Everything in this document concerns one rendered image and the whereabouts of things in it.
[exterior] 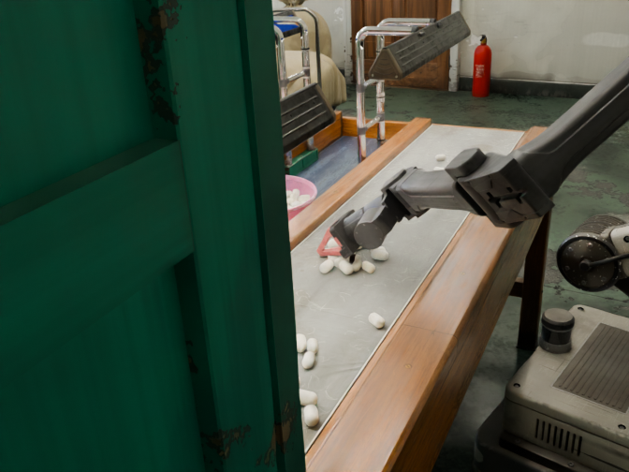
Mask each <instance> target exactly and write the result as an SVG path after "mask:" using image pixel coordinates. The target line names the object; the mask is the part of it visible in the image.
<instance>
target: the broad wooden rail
mask: <svg viewBox="0 0 629 472"><path fill-rule="evenodd" d="M546 129H547V127H544V126H532V127H531V128H530V129H529V130H527V131H526V132H525V133H524V134H523V136H522V137H521V139H520V140H519V142H518V144H517V145H516V147H515V148H514V150H516V149H518V148H519V147H521V146H522V145H524V144H526V143H527V142H529V141H531V140H533V139H534V138H535V137H537V136H538V135H540V134H541V133H542V132H544V131H545V130H546ZM543 217H544V215H543V216H542V217H540V218H536V219H530V220H525V221H524V222H522V223H521V224H520V225H519V226H518V227H514V228H512V229H507V228H498V227H495V226H494V225H493V224H492V223H491V222H490V220H489V219H488V218H487V217H486V216H478V215H475V214H472V213H470V214H469V215H468V217H467V218H466V220H465V221H464V223H463V224H462V226H461V228H460V229H459V231H458V232H457V234H456V235H455V236H454V238H453V239H452V241H451V242H450V244H449V245H448V247H447V248H446V250H445V252H444V253H443V255H442V256H441V257H440V258H439V259H438V261H437V262H436V264H435V265H434V267H433V268H432V270H431V272H430V273H429V275H428V276H427V278H426V279H425V281H424V282H423V284H422V285H421V286H420V288H419V289H418V291H417V293H416V294H415V296H414V297H413V299H412V300H411V302H409V304H408V305H407V307H406V308H405V310H404V311H403V312H402V314H401V316H400V317H399V319H398V320H397V322H396V323H395V325H394V326H393V328H392V329H391V331H390V332H389V334H388V335H387V337H386V338H385V340H384V341H383V343H382V344H381V346H380V347H379V348H378V349H377V351H376V352H375V354H374V355H373V357H372V359H371V360H370V361H369V363H368V364H367V366H366V367H365V369H364V370H363V372H362V373H361V375H360V376H359V378H358V380H357V381H356V383H355V384H354V386H353V387H352V388H351V390H350V391H349V393H348V394H347V395H346V396H345V398H344V400H343V401H342V403H341V404H340V406H339V407H338V409H337V410H336V411H335V413H334V414H333V416H332V417H331V419H330V420H329V422H328V424H327V425H326V427H325V428H324V430H323V431H322V433H321V434H320V436H319V437H318V438H317V440H316V441H315V442H314V444H313V445H312V447H311V448H310V450H309V451H308V453H307V454H306V456H305V463H306V472H432V469H433V466H434V464H435V462H436V459H437V457H438V455H439V453H440V450H441V448H442V447H443V445H444V442H445V440H446V436H447V434H448V432H449V430H450V427H451V425H452V423H453V421H454V419H455V417H456V415H457V412H458V410H459V408H460V406H461V402H462V400H463V398H464V395H465V393H466V392H467V389H468V387H469V385H470V383H471V380H472V378H473V376H474V374H475V370H476V368H477V366H478V364H479V362H480V360H481V357H482V355H483V353H484V351H485V348H486V346H487V344H488V341H489V340H490V337H491V334H492V332H493V330H494V328H495V325H496V323H497V321H498V319H499V316H500V315H501V313H502V310H503V308H504V306H505V302H506V300H507V298H508V296H509V293H510V291H511V289H512V287H513V285H514V283H515V281H516V278H517V276H518V274H519V270H520V268H521V266H522V264H523V261H524V260H525V258H526V256H527V253H528V251H529V249H530V246H531V244H532V242H533V240H534V236H535V234H536V233H537V230H538V228H539V226H540V224H541V221H542V219H543Z"/></svg>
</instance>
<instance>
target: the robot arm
mask: <svg viewBox="0 0 629 472"><path fill-rule="evenodd" d="M627 121H629V56H628V57H627V58H626V59H625V60H624V61H622V62H621V63H620V64H619V65H618V66H617V67H616V68H614V69H613V70H612V71H611V72H610V73H609V74H608V75H607V76H605V77H604V78H603V79H602V80H601V81H600V82H599V83H597V84H596V85H595V86H594V87H593V88H592V90H591V91H589V92H588V93H587V94H586V95H585V96H584V97H583V98H581V99H580V100H579V101H578V102H577V103H576V104H575V105H574V106H572V107H571V108H570V109H569V110H568V111H567V112H566V113H564V114H563V115H562V116H561V117H560V118H559V119H558V120H557V121H555V122H554V123H553V124H552V125H551V126H550V127H548V128H547V129H546V130H545V131H544V132H542V133H541V134H540V135H538V136H537V137H535V138H534V139H533V140H531V141H529V142H527V143H526V144H524V145H522V146H521V147H519V148H518V149H516V150H513V151H512V152H510V153H509V154H508V155H501V154H497V153H494V152H488V153H485V154H484V153H483V152H482V151H481V150H480V148H479V147H473V148H467V149H464V150H462V151H461V152H460V153H459V154H458V155H457V156H456V157H455V158H453V159H452V160H451V161H450V162H449V163H448V165H447V166H446V167H445V168H444V169H443V170H432V171H427V170H424V169H418V168H417V167H410V168H408V169H406V170H405V169H402V170H400V171H399V172H397V173H396V174H395V175H393V176H392V177H391V178H390V179H388V180H387V181H386V182H385V183H384V185H383V186H382V188H381V189H380V191H381V192H382V193H383V194H382V195H380V196H379V197H377V198H376V199H374V200H372V201H371V202H369V203H368V204H366V205H365V206H364V207H362V208H360V209H359V210H357V211H356V212H355V210H353V209H352V210H351V211H348V212H347V213H345V214H343V215H342V216H341V217H340V218H339V219H338V220H336V221H335V222H334V223H333V224H332V225H331V226H330V227H329V228H328V229H327V231H326V233H325V235H324V237H323V240H322V242H321V243H320V245H319V246H318V248H317V250H316V252H317V253H318V254H319V256H342V257H343V258H349V257H350V256H352V255H353V254H354V253H355V252H356V251H357V250H358V249H359V248H360V247H361V246H362V247H363V248H366V249H376V248H378V247H380V246H381V245H382V243H383V242H384V240H385V239H386V237H387V235H388V234H389V233H390V232H391V231H392V229H393V227H394V226H395V224H396V223H397V221H398V222H399V223H400V222H401V221H402V219H403V218H404V217H405V218H406V219H407V220H408V221H409V220H411V219H412V218H413V217H415V216H416V217H417V218H419V217H421V216H422V215H423V214H425V213H426V212H427V211H428V210H429V209H446V210H461V211H468V212H470V213H472V214H475V215H478V216H486V217H487V218H488V219H489V220H490V222H491V223H492V224H493V225H494V226H495V227H498V228H507V229H512V228H514V227H518V226H519V225H520V224H521V223H522V222H524V221H525V220H530V219H536V218H540V217H542V216H543V215H544V214H546V213H547V212H548V211H549V210H550V209H551V208H553V207H554V206H555V204H554V203H553V202H552V201H551V200H550V198H551V197H552V196H553V195H554V194H556V193H557V192H558V190H559V188H560V186H561V185H562V183H563V182H564V180H565V179H566V178H567V177H568V176H569V174H570V173H571V172H572V171H573V170H574V169H575V168H576V167H577V166H578V164H579V163H580V162H582V161H583V160H584V159H585V158H586V157H587V156H588V155H589V154H590V153H592V152H593V151H594V150H595V149H596V148H597V147H598V146H600V145H601V144H602V143H603V142H604V141H605V140H607V139H608V138H609V137H610V136H611V135H612V134H614V133H615V132H616V131H617V130H618V129H619V128H620V127H622V126H623V125H624V124H625V123H626V122H627ZM331 237H332V238H333V239H334V241H335V242H336V243H337V244H338V245H339V246H337V247H333V248H330V249H325V246H326V244H327V243H328V241H329V239H330V238H331Z"/></svg>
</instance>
